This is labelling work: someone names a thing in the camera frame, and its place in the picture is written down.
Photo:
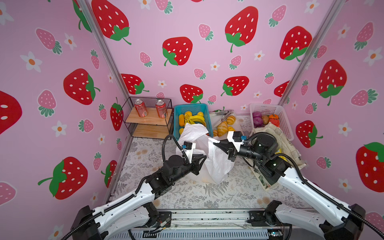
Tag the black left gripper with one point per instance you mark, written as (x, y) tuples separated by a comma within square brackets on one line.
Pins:
[(195, 167)]

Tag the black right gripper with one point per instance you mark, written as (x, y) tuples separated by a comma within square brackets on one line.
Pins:
[(232, 151)]

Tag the white plastic bag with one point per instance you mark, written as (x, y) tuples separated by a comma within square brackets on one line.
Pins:
[(217, 165)]

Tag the beige canvas tote bag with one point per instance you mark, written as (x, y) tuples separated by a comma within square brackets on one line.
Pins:
[(287, 148)]

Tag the yellow chips bag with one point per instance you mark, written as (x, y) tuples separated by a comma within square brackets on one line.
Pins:
[(279, 151)]

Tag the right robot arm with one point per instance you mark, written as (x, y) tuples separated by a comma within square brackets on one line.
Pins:
[(335, 220)]

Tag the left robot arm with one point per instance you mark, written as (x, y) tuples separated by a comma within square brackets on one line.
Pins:
[(136, 209)]

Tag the long striped bread loaf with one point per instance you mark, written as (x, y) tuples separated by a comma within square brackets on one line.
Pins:
[(222, 129)]

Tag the yellow striped bread roll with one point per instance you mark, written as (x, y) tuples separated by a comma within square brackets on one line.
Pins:
[(231, 128)]

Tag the white plastic tray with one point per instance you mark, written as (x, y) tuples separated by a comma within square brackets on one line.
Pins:
[(218, 119)]

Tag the small striped bread roll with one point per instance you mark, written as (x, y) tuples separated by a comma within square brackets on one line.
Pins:
[(231, 120)]

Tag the metal tongs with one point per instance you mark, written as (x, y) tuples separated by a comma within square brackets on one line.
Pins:
[(221, 113)]

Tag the yellow banana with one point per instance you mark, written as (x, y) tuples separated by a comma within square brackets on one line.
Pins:
[(195, 119)]

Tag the purple onion front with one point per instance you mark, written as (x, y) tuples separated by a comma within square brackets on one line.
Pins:
[(258, 122)]

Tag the purple onion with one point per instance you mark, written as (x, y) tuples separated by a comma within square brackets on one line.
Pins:
[(257, 114), (258, 122)]

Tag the purple onion back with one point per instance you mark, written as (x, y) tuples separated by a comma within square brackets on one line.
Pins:
[(257, 114)]

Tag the brown potato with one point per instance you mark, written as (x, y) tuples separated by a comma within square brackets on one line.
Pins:
[(265, 119)]

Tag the teal plastic basket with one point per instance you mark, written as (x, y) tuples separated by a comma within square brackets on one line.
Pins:
[(194, 109)]

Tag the white plastic basket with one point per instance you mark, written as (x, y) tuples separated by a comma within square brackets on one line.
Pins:
[(268, 109)]

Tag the red tomato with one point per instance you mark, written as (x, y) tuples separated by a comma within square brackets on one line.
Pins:
[(275, 122)]

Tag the red soda can right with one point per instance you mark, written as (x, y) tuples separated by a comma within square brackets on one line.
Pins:
[(161, 108)]

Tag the red soda can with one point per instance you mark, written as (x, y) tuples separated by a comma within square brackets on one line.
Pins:
[(161, 108), (141, 108)]

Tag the red soda can left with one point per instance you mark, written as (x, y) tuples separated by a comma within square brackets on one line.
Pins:
[(141, 108)]

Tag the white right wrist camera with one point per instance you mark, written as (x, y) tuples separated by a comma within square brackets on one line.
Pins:
[(235, 137)]

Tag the black wire wooden shelf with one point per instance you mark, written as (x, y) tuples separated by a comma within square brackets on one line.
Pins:
[(152, 126)]

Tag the metal base rail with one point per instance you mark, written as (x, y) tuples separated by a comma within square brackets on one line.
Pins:
[(218, 224)]

